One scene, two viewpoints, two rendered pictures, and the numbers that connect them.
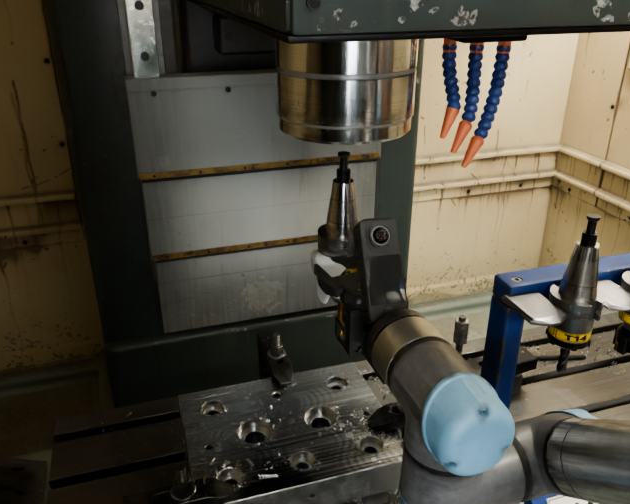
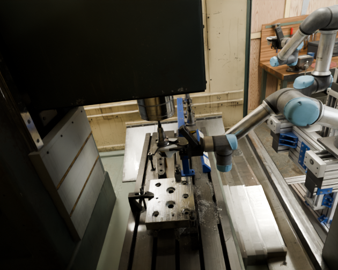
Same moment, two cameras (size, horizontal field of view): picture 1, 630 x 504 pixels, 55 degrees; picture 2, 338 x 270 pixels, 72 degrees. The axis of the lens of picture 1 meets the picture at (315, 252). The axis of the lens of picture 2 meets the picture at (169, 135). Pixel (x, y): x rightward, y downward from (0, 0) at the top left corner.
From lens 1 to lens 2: 0.91 m
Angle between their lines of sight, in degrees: 59
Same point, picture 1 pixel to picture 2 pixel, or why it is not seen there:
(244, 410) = (160, 205)
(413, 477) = (227, 158)
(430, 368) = (221, 138)
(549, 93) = not seen: hidden behind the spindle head
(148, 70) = (41, 145)
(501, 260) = not seen: hidden behind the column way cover
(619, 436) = (238, 127)
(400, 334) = (208, 140)
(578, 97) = not seen: hidden behind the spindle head
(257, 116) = (70, 140)
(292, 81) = (162, 106)
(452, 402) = (232, 138)
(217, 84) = (58, 136)
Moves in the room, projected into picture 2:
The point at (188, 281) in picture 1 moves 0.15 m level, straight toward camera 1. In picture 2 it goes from (78, 214) to (108, 214)
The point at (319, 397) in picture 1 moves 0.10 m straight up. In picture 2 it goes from (162, 189) to (159, 174)
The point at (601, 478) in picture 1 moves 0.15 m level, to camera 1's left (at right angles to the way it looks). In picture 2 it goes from (240, 135) to (237, 152)
